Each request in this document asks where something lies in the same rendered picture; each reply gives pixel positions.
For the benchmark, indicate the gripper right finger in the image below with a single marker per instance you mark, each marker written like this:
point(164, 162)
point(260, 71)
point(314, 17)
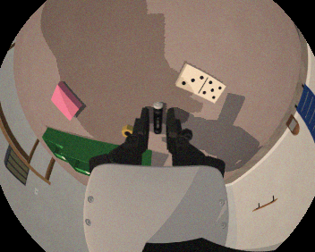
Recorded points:
point(184, 153)

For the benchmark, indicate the pink square pad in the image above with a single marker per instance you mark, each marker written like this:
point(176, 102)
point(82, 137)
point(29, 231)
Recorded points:
point(65, 101)

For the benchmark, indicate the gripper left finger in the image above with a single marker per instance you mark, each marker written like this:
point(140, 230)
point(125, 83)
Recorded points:
point(128, 152)

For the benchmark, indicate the cream domino tile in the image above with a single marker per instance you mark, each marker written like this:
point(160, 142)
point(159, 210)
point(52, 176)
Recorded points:
point(200, 83)

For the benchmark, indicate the green rack of bins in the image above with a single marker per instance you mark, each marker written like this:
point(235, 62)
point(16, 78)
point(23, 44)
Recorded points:
point(69, 148)

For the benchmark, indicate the black battery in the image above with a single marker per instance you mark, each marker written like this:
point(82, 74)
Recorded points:
point(158, 110)

